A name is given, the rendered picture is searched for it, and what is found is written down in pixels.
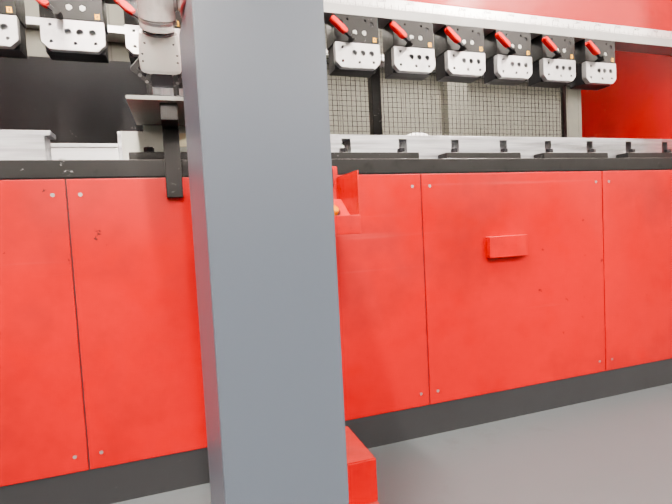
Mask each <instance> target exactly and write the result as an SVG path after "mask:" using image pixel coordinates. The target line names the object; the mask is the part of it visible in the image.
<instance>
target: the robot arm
mask: <svg viewBox="0 0 672 504"><path fill-rule="evenodd" d="M185 3H186V0H137V7H138V17H139V26H140V28H141V29H139V34H138V47H139V57H138V58H137V59H136V60H135V61H134V63H133V64H132V65H131V66H130V70H131V71H132V72H134V73H135V74H137V75H138V77H140V78H141V79H142V80H143V81H144V82H145V84H146V88H147V94H150V96H153V88H152V81H151V75H152V74H167V75H172V78H173V80H174V82H173V91H174V96H175V97H177V95H179V85H180V83H181V82H182V73H181V55H180V44H179V38H178V34H177V32H176V31H174V29H173V28H175V26H177V25H178V24H177V20H175V11H180V15H181V17H182V18H183V13H184V8H185ZM139 65H140V68H141V70H139V69H138V67H139ZM143 72H144V73H143ZM145 73H146V74H145ZM180 73H181V74H180ZM178 74H179V75H178Z"/></svg>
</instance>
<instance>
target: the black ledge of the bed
mask: <svg viewBox="0 0 672 504"><path fill-rule="evenodd" d="M331 160H332V166H336V167H337V174H348V173H351V172H353V171H356V170H358V174H403V173H471V172H539V171H607V170H672V158H441V159H331ZM181 169H182V177H189V171H188V159H181ZM131 177H166V176H165V162H164V159H161V160H0V179H63V178H131Z"/></svg>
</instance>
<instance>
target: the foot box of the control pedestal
mask: <svg viewBox="0 0 672 504"><path fill-rule="evenodd" d="M345 431H346V451H347V470H348V490H349V504H379V502H378V501H377V500H378V495H377V474H376V458H375V457H374V456H373V455H372V454H371V453H370V451H369V450H368V449H367V448H366V447H365V446H364V444H363V443H362V442H361V441H360V440H359V439H358V438H357V436H356V435H355V434H354V433H353V432H352V431H351V430H350V428H349V427H348V426H345Z"/></svg>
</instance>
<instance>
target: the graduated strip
mask: <svg viewBox="0 0 672 504"><path fill-rule="evenodd" d="M323 2H329V3H338V4H347V5H356V6H366V7H375V8H384V9H394V10H403V11H412V12H422V13H431V14H440V15H450V16H459V17H468V18H477V19H487V20H496V21H505V22H515V23H524V24H533V25H543V26H552V27H561V28H571V29H580V30H589V31H598V32H608V33H617V34H626V35H636V36H645V37H654V38H664V39H672V31H664V30H656V29H647V28H638V27H630V26H621V25H612V24H603V23H595V22H586V21H577V20H569V19H560V18H551V17H542V16H534V15H525V14H516V13H508V12H499V11H490V10H482V9H473V8H464V7H455V6H447V5H438V4H429V3H421V2H412V1H403V0H323Z"/></svg>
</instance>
